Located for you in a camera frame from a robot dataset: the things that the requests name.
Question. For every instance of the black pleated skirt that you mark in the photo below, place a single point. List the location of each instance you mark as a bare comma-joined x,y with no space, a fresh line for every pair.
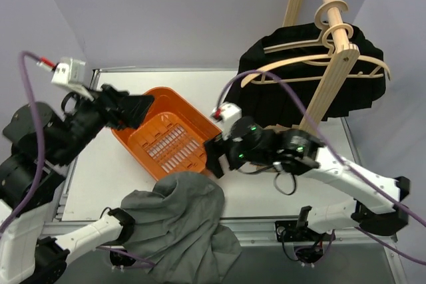
269,104

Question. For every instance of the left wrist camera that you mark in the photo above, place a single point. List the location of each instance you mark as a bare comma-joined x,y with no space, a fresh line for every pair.
69,74

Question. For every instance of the wooden hanger of grey skirt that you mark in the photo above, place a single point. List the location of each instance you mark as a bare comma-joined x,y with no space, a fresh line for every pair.
380,70

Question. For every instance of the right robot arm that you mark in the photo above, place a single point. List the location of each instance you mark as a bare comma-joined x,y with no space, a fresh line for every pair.
373,199

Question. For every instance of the aluminium rail table edge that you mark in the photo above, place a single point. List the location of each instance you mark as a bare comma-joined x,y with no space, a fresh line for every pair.
105,172

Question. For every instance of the wooden hanger of black skirt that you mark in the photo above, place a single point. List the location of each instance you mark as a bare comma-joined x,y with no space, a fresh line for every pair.
316,34

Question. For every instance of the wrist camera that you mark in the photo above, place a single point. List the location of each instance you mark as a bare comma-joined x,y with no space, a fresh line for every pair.
69,74
226,114

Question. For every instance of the wooden clothes rack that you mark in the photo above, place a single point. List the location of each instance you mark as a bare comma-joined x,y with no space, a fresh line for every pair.
339,60

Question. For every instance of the orange plastic basket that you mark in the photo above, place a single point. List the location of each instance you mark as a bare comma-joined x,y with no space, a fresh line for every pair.
171,138

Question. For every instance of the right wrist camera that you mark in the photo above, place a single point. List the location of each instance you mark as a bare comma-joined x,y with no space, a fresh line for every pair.
226,114

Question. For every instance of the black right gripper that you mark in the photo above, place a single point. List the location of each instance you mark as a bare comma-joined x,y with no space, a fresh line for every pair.
219,152

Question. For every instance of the grey pleated skirt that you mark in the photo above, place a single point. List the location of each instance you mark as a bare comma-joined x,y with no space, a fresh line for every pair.
177,227

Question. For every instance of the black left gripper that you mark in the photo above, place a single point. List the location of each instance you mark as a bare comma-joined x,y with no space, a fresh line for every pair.
117,106

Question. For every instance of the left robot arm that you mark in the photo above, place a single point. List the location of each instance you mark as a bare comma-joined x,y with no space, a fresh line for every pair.
43,141

